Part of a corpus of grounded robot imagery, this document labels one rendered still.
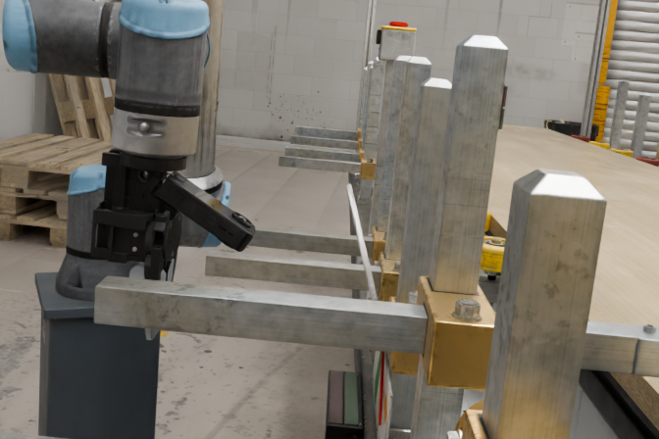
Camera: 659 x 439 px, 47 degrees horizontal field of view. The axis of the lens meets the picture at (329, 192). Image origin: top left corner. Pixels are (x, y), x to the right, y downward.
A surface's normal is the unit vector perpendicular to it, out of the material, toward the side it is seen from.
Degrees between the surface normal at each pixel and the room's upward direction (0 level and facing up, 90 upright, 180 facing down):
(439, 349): 90
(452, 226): 90
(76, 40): 95
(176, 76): 91
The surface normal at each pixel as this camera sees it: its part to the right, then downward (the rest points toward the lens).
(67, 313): 0.42, 0.20
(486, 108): -0.02, 0.18
